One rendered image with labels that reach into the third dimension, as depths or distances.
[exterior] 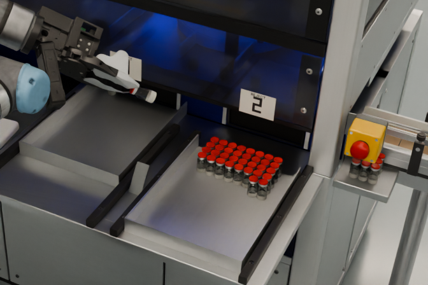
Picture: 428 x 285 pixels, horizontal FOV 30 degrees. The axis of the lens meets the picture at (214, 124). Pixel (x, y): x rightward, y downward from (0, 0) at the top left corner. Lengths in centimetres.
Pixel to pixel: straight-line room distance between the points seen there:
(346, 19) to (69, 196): 69
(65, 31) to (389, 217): 200
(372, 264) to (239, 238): 136
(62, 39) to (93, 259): 109
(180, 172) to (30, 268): 90
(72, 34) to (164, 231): 45
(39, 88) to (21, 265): 137
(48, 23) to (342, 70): 63
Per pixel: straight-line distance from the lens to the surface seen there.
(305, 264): 204
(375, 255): 300
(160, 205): 172
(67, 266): 248
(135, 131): 194
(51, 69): 139
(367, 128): 177
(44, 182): 179
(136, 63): 191
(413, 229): 206
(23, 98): 128
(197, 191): 176
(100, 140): 191
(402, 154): 189
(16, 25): 139
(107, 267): 238
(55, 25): 143
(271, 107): 180
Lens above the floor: 200
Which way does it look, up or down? 34 degrees down
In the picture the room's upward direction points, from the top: 4 degrees clockwise
